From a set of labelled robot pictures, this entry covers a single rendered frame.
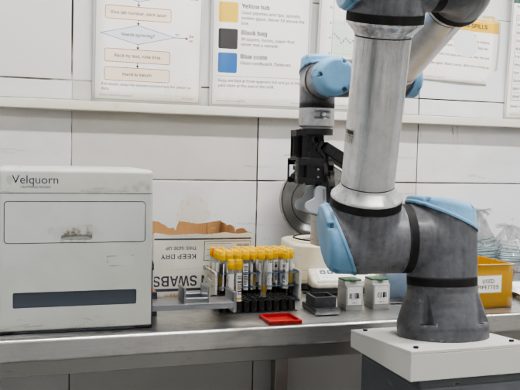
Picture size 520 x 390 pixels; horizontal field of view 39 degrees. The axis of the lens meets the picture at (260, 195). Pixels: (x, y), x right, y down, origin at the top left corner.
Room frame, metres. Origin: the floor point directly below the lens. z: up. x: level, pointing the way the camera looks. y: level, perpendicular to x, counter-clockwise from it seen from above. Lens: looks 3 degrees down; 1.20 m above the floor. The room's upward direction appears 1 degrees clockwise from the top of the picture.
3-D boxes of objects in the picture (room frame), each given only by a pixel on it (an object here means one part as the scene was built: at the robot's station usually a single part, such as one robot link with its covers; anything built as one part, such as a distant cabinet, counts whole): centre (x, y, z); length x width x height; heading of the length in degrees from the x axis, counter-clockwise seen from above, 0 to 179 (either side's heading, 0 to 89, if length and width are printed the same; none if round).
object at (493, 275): (1.68, -0.50, 0.93); 0.13 x 0.13 x 0.10; 17
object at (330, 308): (1.55, -0.14, 0.89); 0.09 x 0.05 x 0.04; 16
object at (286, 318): (1.45, -0.05, 0.88); 0.07 x 0.07 x 0.01; 18
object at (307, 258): (1.89, -0.19, 0.94); 0.30 x 0.24 x 0.12; 9
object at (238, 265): (1.57, 0.01, 0.93); 0.17 x 0.09 x 0.11; 108
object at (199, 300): (1.43, 0.15, 0.92); 0.21 x 0.07 x 0.05; 108
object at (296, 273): (1.67, 0.01, 0.91); 0.20 x 0.10 x 0.07; 108
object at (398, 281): (1.69, -0.34, 0.92); 0.10 x 0.07 x 0.10; 103
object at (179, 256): (1.83, 0.17, 0.95); 0.29 x 0.25 x 0.15; 18
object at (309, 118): (1.55, -0.12, 1.29); 0.08 x 0.08 x 0.05
